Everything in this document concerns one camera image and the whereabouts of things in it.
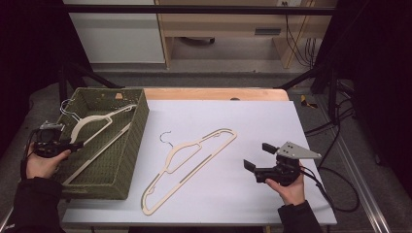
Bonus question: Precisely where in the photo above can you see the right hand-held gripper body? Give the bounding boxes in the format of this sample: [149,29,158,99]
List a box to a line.
[254,141,323,187]

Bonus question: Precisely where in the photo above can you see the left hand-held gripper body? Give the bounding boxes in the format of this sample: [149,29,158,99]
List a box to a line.
[33,120,71,159]

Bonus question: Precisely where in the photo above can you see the beige plastic clothes hanger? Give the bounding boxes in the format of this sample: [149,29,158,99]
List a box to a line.
[140,128,238,216]
[59,98,139,186]

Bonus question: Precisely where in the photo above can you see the green woven basket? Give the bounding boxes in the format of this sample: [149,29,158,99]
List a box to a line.
[52,86,151,201]

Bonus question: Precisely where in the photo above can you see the person's left hand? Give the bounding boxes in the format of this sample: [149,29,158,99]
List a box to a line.
[24,145,72,180]

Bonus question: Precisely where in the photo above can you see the person's right hand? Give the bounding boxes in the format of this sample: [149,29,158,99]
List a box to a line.
[265,174,307,207]

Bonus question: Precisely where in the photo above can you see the white table cover sheet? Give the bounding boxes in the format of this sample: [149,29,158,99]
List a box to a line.
[61,99,338,226]

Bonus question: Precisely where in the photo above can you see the yellow and black floor object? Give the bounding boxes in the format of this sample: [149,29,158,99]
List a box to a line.
[299,94,319,110]

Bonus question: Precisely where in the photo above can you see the black stand legs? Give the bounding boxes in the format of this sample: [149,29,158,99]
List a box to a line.
[57,59,125,105]
[275,64,339,124]

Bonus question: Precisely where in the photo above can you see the black curtain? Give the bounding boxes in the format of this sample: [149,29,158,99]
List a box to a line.
[0,0,94,156]
[310,0,412,188]

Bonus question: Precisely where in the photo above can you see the white cabinet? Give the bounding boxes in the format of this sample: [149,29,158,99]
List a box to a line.
[62,0,166,65]

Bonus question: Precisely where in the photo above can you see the light wooden desk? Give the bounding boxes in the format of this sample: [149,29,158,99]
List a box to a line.
[154,0,338,70]

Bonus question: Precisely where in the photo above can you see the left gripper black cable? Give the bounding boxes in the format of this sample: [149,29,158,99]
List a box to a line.
[19,128,42,181]

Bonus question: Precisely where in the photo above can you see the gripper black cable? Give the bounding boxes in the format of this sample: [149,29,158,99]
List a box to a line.
[19,128,42,181]
[300,165,361,214]

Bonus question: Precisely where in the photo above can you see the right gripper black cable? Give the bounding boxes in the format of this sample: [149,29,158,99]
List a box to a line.
[300,165,361,214]

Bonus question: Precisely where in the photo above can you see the black cables on floor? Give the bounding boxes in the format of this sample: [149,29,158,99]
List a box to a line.
[304,81,358,137]

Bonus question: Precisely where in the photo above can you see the aluminium floor rail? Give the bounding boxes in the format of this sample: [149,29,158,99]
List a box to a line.
[312,93,394,233]

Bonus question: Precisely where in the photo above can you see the black cables behind desk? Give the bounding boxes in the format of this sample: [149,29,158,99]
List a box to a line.
[281,1,320,69]

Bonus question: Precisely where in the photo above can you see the black horizontal frame bar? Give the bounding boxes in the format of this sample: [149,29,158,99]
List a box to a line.
[62,4,338,17]

